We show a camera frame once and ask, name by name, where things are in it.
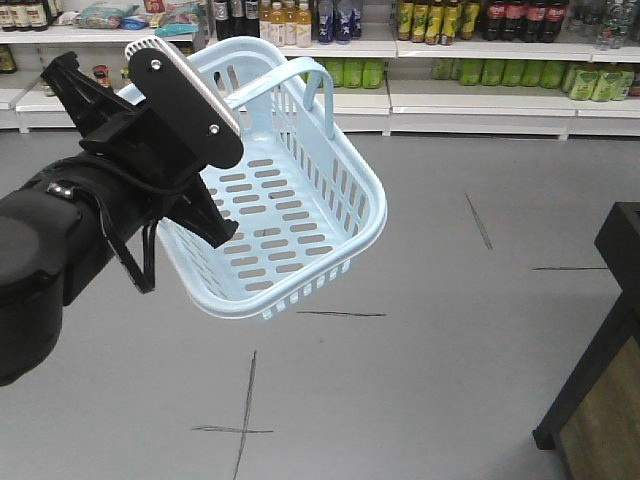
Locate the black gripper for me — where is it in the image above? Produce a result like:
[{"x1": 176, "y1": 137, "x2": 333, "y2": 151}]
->
[{"x1": 40, "y1": 51, "x2": 237, "y2": 248}]

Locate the light blue plastic basket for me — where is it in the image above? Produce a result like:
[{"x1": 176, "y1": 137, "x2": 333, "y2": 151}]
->
[{"x1": 115, "y1": 35, "x2": 389, "y2": 321}]

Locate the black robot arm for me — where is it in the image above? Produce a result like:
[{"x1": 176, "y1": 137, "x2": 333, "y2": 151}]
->
[{"x1": 1, "y1": 48, "x2": 244, "y2": 385}]

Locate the white supermarket shelf unit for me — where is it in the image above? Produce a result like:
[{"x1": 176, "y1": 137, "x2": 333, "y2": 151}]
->
[{"x1": 1, "y1": 1, "x2": 639, "y2": 139}]

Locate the black wooden fruit stand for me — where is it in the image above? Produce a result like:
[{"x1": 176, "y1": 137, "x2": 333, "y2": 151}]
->
[{"x1": 532, "y1": 202, "x2": 639, "y2": 479}]

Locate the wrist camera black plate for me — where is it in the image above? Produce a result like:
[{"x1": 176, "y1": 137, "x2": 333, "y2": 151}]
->
[{"x1": 125, "y1": 36, "x2": 244, "y2": 169}]

